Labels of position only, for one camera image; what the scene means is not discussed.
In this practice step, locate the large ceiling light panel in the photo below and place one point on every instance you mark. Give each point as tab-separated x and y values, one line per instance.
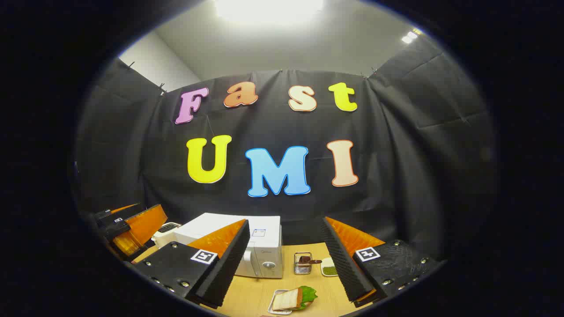
269	9

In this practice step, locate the sandwich with lettuce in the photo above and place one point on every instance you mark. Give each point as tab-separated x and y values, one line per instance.
286	300

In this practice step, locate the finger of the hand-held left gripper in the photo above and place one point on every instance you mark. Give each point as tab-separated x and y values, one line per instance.
145	224
123	211

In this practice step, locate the white toaster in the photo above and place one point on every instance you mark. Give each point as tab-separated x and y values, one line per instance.
164	235

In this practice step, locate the white divided dish with beans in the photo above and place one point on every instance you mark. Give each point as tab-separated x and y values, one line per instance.
329	270

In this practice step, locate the white rectangular tray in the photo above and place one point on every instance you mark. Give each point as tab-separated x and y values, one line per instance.
278	311

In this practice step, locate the white microwave oven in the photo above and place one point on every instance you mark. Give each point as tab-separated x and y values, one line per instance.
269	259

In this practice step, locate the small ceiling light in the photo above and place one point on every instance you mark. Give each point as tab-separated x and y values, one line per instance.
409	38

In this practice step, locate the brown utensil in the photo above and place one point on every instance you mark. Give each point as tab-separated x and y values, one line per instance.
315	262

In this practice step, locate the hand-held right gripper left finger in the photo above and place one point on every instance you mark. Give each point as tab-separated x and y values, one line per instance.
229	264

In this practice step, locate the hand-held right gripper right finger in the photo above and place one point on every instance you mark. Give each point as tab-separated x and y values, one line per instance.
346	268

